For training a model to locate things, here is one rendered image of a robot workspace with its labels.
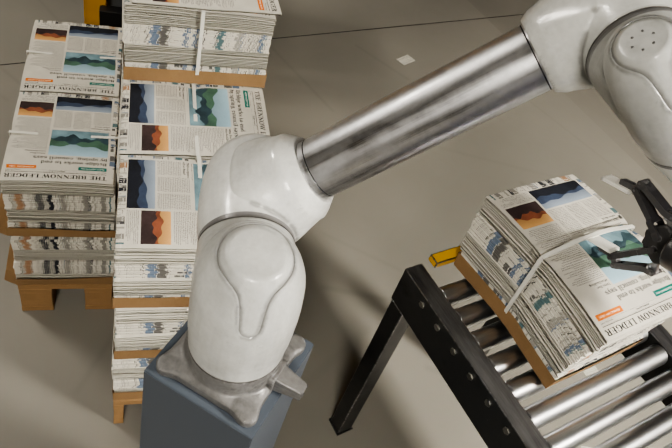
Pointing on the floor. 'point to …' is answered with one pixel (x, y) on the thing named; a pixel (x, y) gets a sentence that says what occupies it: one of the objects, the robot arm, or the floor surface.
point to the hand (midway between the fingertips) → (601, 208)
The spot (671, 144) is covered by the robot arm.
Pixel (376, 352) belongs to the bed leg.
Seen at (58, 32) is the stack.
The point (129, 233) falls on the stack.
